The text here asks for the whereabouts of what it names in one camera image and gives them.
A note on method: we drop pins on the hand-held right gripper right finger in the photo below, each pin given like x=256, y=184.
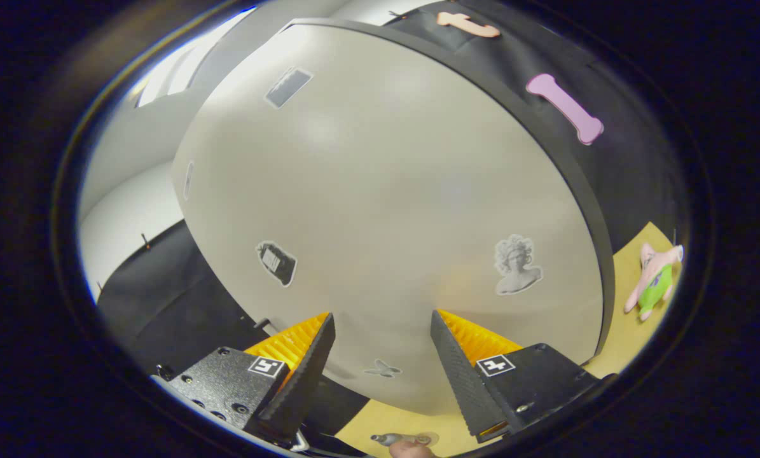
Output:
x=462, y=375

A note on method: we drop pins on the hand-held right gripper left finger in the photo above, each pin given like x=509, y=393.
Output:
x=303, y=381

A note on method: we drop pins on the beige cabinet door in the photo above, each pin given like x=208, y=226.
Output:
x=386, y=191

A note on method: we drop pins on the grey cabinet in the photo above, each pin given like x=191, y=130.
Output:
x=570, y=152

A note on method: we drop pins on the pink and green plush toy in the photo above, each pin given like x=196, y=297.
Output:
x=656, y=280

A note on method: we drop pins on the black backdrop cloth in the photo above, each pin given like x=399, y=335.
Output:
x=634, y=95

